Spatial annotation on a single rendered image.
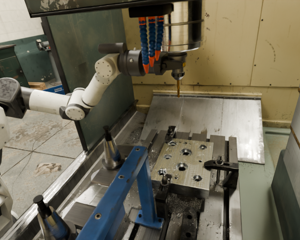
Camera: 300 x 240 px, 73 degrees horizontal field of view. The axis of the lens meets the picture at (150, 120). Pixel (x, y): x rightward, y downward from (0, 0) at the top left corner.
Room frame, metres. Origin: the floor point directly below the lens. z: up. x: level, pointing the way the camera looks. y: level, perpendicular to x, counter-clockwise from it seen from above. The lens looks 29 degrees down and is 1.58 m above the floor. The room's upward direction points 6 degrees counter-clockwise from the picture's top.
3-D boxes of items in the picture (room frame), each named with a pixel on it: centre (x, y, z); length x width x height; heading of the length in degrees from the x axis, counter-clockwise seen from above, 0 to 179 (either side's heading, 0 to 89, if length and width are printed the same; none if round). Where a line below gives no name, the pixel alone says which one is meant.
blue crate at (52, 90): (4.21, 2.01, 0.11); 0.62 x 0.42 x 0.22; 127
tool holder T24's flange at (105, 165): (0.44, 0.11, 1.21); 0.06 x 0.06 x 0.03
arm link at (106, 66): (0.72, 0.09, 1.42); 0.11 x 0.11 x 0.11; 68
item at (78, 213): (0.28, 0.17, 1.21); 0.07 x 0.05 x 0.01; 69
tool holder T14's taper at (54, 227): (0.23, 0.19, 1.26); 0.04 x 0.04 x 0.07
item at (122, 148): (0.49, 0.09, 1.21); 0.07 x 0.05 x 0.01; 69
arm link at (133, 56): (0.69, -0.02, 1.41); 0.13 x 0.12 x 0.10; 158
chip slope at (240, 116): (1.27, -0.35, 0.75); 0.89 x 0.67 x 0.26; 69
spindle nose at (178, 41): (0.65, -0.11, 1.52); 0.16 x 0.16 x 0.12
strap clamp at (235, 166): (0.60, -0.26, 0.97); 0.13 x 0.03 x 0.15; 69
